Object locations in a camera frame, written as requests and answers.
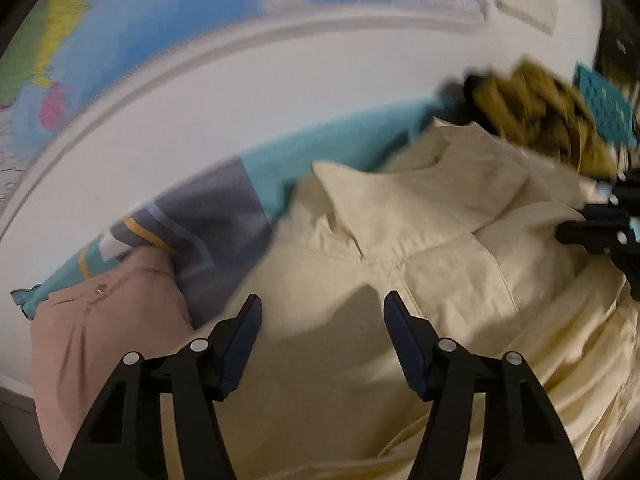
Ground cream beige large shirt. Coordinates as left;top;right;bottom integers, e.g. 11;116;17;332
205;124;639;479

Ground teal perforated plastic basket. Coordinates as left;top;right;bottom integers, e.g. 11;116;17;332
574;64;638;148

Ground pink folded garment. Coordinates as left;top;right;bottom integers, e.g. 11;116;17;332
30;247;194;467

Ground olive green garment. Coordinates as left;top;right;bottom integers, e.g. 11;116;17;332
463;60;617;179

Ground teal grey patterned bedsheet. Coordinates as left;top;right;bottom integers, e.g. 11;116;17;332
11;99;449;327

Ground colourful wall map poster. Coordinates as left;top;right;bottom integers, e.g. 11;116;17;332
1;0;487;197

